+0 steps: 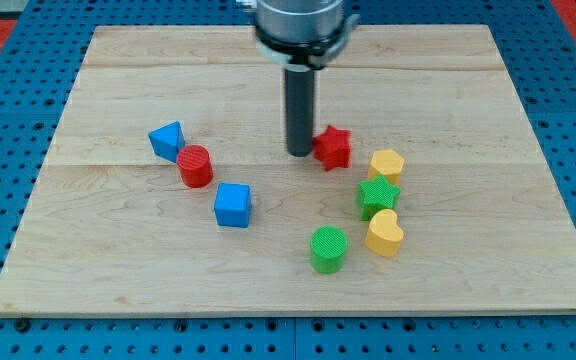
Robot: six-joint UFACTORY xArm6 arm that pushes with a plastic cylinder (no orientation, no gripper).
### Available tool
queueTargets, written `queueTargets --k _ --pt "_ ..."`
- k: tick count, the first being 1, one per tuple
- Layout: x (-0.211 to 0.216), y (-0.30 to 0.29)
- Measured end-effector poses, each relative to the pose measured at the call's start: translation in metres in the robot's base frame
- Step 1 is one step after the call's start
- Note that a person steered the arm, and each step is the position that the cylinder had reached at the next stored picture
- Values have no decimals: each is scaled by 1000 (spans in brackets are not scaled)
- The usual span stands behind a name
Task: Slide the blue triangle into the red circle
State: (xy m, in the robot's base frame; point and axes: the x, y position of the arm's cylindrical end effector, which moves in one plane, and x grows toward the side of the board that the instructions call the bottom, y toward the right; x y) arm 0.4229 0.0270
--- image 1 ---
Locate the blue triangle block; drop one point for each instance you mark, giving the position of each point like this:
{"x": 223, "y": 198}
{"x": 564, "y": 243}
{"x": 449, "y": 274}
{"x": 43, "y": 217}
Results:
{"x": 167, "y": 141}

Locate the wooden board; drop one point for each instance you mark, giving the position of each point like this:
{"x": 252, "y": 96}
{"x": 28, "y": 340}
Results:
{"x": 111, "y": 231}

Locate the red cylinder block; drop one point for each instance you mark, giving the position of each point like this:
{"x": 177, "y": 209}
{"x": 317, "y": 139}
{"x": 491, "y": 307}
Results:
{"x": 194, "y": 165}

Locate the yellow hexagon block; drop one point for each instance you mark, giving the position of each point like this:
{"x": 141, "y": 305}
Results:
{"x": 388, "y": 163}

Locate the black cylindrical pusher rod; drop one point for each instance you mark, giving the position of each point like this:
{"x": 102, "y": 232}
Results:
{"x": 299, "y": 96}

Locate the blue cube block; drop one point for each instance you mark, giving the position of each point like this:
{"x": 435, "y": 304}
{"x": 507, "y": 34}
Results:
{"x": 232, "y": 205}

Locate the red star block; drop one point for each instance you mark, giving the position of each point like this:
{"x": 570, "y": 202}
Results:
{"x": 333, "y": 148}

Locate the green star block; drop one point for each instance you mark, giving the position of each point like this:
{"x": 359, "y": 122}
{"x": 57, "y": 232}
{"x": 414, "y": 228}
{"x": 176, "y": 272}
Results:
{"x": 376, "y": 195}

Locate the green cylinder block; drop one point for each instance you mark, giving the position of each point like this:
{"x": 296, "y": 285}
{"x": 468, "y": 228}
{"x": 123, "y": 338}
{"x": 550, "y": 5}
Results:
{"x": 328, "y": 248}

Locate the yellow heart block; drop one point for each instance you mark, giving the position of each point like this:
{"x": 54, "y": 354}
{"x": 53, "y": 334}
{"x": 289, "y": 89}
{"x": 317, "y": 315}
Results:
{"x": 384, "y": 235}

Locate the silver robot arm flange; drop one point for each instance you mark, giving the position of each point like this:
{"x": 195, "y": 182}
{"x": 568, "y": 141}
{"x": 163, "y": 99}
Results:
{"x": 301, "y": 35}

